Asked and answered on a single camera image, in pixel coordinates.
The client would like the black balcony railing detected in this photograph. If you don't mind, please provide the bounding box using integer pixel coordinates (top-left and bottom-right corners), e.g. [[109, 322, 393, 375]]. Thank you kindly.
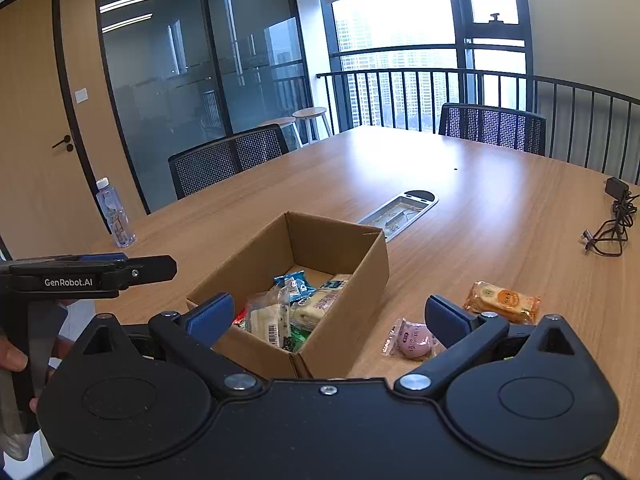
[[319, 68, 639, 184]]

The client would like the black mesh chair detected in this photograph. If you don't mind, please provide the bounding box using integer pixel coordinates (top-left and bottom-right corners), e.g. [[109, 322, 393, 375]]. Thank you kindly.
[[438, 103, 547, 156], [168, 124, 290, 200]]

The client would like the round wooden stool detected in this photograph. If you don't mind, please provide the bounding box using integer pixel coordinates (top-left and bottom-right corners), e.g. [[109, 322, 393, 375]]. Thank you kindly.
[[259, 117, 304, 151], [293, 106, 333, 144]]

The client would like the blue snack packet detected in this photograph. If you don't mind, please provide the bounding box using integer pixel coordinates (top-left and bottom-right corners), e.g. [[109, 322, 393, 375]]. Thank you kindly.
[[273, 270, 317, 304]]

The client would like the silver table cable port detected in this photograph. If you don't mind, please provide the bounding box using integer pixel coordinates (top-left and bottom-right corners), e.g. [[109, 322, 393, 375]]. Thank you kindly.
[[358, 190, 438, 242]]

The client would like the black mesh chair far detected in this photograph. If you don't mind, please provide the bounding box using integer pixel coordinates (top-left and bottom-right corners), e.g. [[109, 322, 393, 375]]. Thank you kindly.
[[438, 103, 547, 156]]

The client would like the black charger with cable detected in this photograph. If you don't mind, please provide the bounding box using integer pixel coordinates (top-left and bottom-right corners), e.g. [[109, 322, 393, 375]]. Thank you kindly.
[[582, 177, 639, 258]]

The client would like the white black label snack packet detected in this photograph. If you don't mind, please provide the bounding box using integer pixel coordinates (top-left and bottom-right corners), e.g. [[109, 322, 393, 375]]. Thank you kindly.
[[245, 287, 291, 349]]

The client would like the person's left hand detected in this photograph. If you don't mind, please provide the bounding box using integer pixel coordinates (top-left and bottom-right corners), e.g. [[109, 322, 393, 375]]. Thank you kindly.
[[0, 299, 76, 413]]

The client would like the orange biscuit packet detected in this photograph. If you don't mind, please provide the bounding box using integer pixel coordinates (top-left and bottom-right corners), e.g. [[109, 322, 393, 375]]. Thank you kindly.
[[463, 281, 540, 325]]

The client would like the black mesh chair left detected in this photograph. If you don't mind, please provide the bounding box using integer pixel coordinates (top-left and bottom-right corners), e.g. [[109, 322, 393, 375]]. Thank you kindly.
[[168, 124, 290, 200]]

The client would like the plastic water bottle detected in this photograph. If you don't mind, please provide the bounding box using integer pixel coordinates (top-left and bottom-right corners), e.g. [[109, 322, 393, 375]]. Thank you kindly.
[[96, 178, 136, 248]]

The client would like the wooden door with handle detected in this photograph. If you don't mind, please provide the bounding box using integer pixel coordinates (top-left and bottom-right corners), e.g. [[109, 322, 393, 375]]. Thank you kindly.
[[0, 0, 151, 261]]

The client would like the green clear candy packet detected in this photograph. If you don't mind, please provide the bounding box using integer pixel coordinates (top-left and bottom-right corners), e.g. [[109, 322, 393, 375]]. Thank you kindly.
[[282, 325, 310, 353]]

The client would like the large cream cake package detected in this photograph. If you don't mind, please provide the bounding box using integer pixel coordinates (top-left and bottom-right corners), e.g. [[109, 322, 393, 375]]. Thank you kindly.
[[290, 274, 352, 332]]

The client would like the pink round snack packet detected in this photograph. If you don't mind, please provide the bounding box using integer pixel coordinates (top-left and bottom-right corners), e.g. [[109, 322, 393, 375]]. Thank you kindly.
[[382, 318, 446, 361]]

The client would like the brown cardboard box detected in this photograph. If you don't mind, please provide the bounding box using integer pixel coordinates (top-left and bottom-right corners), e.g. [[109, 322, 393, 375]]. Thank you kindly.
[[186, 211, 390, 378]]

